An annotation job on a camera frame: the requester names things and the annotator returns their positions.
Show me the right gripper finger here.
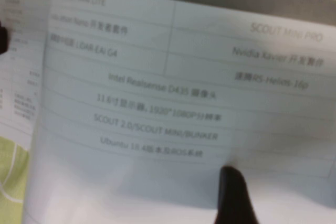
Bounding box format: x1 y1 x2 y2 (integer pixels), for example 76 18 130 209
213 165 264 224

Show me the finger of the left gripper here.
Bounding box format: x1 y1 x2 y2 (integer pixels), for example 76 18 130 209
0 20 9 55

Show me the white product catalogue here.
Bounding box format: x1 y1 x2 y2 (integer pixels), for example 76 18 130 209
0 0 336 224

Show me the green checked tablecloth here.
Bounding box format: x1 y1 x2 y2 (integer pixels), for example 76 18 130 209
0 136 31 224

